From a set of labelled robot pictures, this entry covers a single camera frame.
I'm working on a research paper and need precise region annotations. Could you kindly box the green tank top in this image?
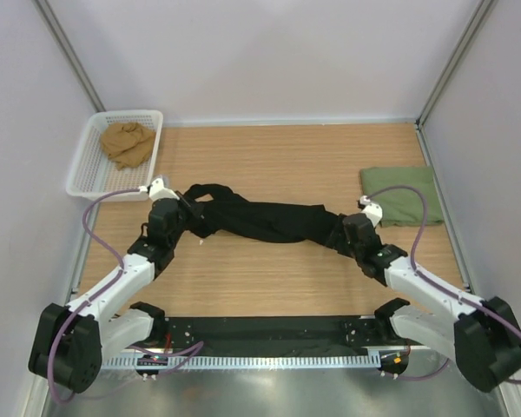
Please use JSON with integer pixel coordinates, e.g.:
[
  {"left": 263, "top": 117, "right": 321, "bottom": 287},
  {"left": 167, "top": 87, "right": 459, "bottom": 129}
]
[{"left": 359, "top": 166, "right": 444, "bottom": 227}]

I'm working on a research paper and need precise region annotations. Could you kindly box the black tank top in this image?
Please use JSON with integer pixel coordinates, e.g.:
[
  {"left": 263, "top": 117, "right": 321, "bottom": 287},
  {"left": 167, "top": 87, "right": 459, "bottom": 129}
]
[{"left": 183, "top": 183, "right": 351, "bottom": 256}]

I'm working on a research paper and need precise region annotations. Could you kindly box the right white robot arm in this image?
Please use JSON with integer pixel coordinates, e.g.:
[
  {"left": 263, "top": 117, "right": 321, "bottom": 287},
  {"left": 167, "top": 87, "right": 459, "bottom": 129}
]
[{"left": 331, "top": 213, "right": 521, "bottom": 393}]

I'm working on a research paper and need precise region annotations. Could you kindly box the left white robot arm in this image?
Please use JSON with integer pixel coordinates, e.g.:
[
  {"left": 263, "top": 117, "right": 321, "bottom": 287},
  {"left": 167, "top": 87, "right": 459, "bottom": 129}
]
[{"left": 28, "top": 195, "right": 200, "bottom": 394}]

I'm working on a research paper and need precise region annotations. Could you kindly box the white plastic basket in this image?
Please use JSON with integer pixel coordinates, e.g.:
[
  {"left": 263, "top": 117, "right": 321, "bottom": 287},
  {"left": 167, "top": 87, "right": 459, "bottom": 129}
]
[{"left": 65, "top": 109, "right": 163, "bottom": 201}]

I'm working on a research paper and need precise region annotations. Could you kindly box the orange garment in basket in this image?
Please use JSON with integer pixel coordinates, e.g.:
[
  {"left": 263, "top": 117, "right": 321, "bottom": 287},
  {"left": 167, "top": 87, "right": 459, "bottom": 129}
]
[{"left": 100, "top": 122, "right": 156, "bottom": 170}]

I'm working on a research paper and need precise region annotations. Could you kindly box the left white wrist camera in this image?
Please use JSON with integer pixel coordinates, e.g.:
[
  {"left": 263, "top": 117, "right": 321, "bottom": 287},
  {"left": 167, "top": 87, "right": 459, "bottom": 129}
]
[{"left": 139, "top": 175, "right": 180, "bottom": 202}]

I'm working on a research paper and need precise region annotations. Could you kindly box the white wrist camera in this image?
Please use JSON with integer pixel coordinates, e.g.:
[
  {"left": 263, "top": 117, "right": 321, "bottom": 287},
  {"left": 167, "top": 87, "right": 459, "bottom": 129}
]
[
  {"left": 139, "top": 175, "right": 180, "bottom": 202},
  {"left": 358, "top": 195, "right": 383, "bottom": 228}
]

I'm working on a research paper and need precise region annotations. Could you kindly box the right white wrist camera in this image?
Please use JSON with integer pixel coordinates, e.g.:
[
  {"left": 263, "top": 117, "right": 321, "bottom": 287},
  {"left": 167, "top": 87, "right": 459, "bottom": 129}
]
[{"left": 358, "top": 195, "right": 383, "bottom": 228}]

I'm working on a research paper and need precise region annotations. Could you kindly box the slotted grey cable duct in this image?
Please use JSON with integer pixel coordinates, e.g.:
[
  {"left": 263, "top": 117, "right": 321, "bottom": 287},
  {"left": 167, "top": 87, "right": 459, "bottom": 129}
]
[{"left": 102, "top": 352, "right": 380, "bottom": 372}]

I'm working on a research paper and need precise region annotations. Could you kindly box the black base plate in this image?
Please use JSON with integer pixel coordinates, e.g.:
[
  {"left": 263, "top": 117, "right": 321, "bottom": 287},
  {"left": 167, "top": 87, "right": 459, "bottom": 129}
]
[{"left": 166, "top": 315, "right": 414, "bottom": 356}]

